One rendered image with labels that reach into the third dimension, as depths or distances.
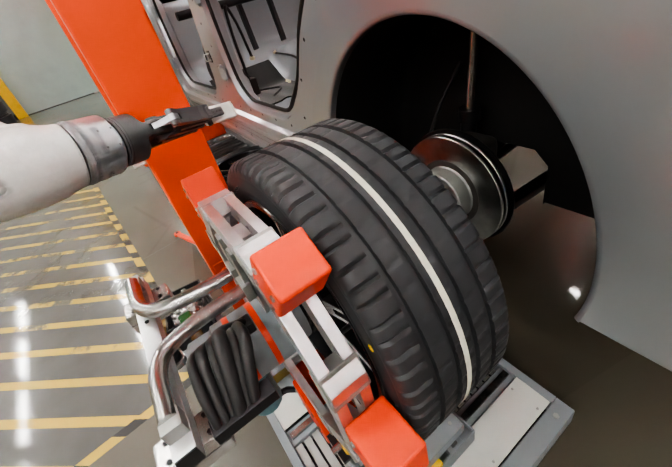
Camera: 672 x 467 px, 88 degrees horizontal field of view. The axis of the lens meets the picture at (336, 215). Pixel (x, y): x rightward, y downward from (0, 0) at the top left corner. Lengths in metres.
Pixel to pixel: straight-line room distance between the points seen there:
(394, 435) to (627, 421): 1.19
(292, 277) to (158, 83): 0.70
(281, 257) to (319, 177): 0.16
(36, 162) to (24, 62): 12.95
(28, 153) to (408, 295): 0.49
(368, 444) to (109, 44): 0.92
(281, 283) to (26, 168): 0.32
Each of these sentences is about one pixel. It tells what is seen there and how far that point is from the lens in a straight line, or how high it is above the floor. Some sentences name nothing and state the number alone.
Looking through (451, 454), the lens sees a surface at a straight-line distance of 1.32.
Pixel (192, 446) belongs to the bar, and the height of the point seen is 0.98.
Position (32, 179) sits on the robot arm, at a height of 1.29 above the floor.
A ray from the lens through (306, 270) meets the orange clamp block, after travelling 0.41.
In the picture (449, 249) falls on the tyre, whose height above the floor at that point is 1.05.
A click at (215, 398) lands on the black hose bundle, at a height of 1.01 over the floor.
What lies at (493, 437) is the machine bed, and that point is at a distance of 1.44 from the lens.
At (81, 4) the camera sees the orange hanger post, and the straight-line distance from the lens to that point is 0.98.
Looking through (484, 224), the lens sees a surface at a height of 0.79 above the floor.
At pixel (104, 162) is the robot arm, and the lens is 0.57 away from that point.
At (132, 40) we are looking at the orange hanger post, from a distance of 0.99.
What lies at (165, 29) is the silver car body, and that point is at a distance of 2.98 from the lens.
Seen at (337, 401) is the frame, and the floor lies 0.95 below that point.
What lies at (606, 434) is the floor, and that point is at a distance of 1.61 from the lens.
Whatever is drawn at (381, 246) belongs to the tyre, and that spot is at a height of 1.09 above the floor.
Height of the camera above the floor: 1.41
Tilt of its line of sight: 34 degrees down
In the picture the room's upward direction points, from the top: 15 degrees counter-clockwise
